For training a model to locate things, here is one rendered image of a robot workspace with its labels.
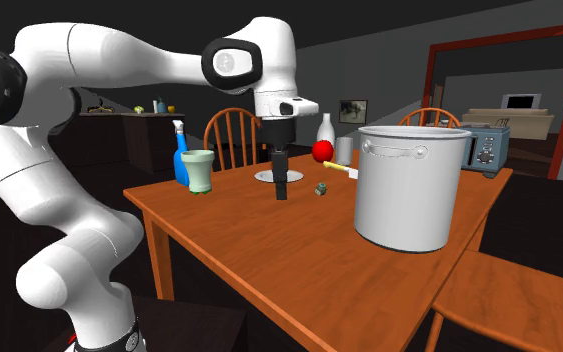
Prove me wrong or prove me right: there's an orange wooden table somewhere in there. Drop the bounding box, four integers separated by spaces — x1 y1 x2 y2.
122 147 515 352

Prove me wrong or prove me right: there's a dark robot stand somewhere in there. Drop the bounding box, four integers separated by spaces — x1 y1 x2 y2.
41 294 249 352

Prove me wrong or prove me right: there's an orange wooden spindle chair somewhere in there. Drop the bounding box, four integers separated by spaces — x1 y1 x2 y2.
203 107 269 173
398 107 462 129
424 248 563 352

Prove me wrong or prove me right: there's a pale green cup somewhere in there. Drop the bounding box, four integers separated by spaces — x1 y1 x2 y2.
179 148 216 196

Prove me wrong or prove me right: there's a white bottle vase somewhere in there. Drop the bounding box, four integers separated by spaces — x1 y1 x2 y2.
316 112 337 146

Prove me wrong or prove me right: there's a grey cup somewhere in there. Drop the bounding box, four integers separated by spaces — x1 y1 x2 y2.
334 136 356 166

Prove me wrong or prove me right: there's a grey round plate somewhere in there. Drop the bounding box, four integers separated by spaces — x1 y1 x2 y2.
253 168 306 184

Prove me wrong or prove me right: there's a beige sofa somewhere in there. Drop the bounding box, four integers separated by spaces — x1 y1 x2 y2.
460 107 556 141

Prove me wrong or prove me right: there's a dark sideboard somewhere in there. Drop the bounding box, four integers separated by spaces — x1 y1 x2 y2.
46 97 187 175

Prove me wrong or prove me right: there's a large white pot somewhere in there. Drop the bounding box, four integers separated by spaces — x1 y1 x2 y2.
353 125 473 255

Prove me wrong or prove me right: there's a dark wall picture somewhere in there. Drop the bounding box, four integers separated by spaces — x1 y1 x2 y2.
338 99 369 125

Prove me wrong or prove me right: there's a red apple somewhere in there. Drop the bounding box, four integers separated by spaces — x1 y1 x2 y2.
311 139 335 164

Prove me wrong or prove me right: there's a white-framed television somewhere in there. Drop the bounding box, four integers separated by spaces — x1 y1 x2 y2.
499 92 543 111

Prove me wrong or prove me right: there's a yellow-handled knife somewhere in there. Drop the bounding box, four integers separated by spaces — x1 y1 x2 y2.
322 160 360 181

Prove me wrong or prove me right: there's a blue spray bottle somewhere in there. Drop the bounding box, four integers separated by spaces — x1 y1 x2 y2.
172 119 192 188

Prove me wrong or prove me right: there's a blue toaster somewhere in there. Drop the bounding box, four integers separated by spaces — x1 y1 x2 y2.
460 122 512 180

